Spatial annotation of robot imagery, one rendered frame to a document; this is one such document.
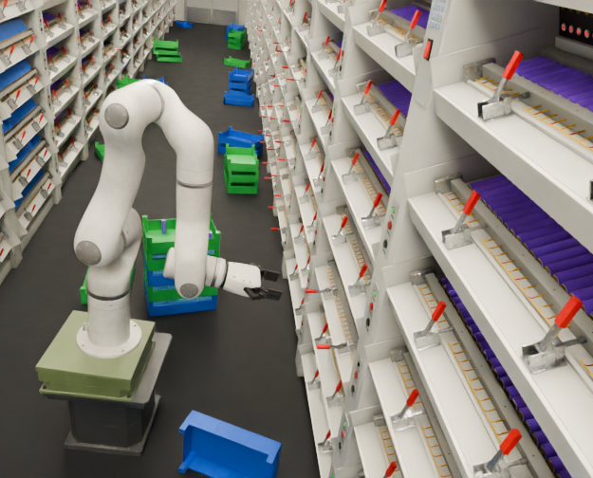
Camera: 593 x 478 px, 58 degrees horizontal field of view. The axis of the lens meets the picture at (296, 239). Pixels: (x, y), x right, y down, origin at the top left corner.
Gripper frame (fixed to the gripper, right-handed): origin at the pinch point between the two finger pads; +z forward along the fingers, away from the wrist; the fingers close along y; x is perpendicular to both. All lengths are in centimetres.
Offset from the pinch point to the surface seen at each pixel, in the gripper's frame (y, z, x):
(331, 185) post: -30.6, 14.0, 22.1
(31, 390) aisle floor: -20, -65, -80
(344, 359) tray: 17.8, 20.9, -7.1
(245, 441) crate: 18.8, 3.0, -43.7
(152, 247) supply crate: -65, -36, -38
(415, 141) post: 36, 4, 61
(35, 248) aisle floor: -118, -92, -87
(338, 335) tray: 7.4, 20.9, -7.3
